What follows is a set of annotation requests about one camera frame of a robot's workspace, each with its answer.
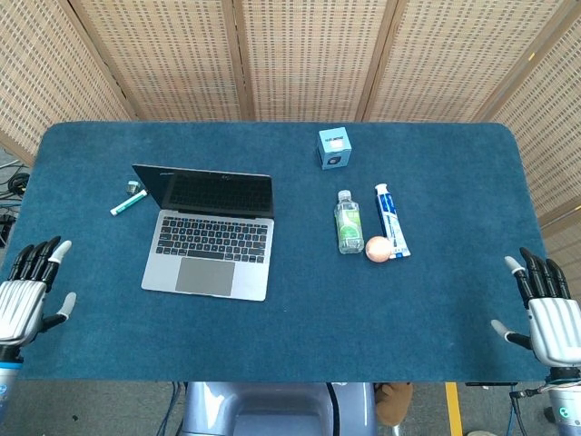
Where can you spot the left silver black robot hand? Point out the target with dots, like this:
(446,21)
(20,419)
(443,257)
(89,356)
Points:
(20,304)

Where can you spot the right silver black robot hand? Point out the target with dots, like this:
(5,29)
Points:
(549,322)

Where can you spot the silver laptop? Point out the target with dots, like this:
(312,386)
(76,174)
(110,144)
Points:
(209,240)

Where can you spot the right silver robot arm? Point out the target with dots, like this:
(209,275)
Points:
(565,404)

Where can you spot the silver blue robot base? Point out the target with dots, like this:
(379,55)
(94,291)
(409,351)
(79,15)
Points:
(277,409)

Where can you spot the yellow floor tape strip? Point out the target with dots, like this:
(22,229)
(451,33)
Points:
(454,409)

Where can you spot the green white marker pen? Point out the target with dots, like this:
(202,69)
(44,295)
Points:
(128,203)

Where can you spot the small grey marker cap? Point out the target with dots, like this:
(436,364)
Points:
(132,186)

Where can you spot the peach coloured round ball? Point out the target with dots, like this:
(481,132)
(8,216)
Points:
(378,249)

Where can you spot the blue white toothpaste tube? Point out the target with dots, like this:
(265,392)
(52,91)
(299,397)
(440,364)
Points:
(391,222)

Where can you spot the clear plastic water bottle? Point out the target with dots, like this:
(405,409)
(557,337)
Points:
(349,224)

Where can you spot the blue felt table mat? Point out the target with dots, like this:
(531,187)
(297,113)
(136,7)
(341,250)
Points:
(290,327)

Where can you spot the light blue cube box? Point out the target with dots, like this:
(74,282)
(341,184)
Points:
(335,147)

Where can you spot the woven bamboo folding screen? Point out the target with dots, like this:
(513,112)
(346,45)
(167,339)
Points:
(290,59)

